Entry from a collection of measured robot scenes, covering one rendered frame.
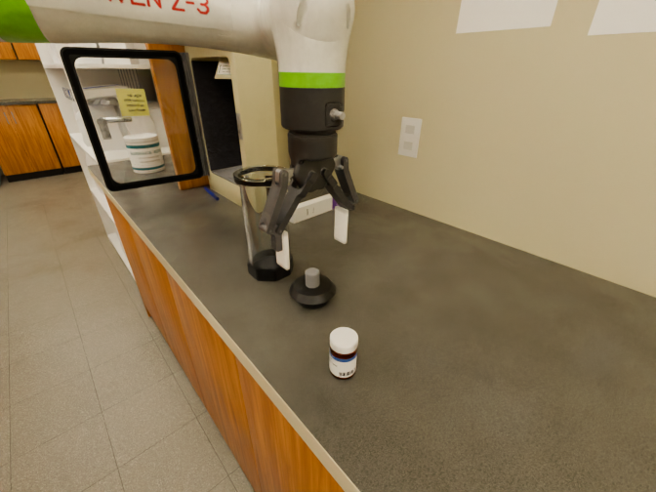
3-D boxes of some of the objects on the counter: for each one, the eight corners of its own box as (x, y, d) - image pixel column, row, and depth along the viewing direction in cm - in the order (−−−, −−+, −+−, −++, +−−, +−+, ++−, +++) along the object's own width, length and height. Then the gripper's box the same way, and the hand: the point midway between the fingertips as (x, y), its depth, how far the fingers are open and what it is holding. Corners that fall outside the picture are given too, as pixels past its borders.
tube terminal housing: (266, 176, 135) (243, -66, 98) (313, 195, 114) (308, -103, 77) (209, 188, 120) (158, -92, 83) (253, 214, 99) (210, -145, 62)
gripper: (252, 144, 37) (266, 290, 48) (385, 124, 52) (373, 238, 62) (223, 135, 42) (242, 268, 52) (351, 119, 57) (347, 226, 67)
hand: (313, 247), depth 57 cm, fingers open, 13 cm apart
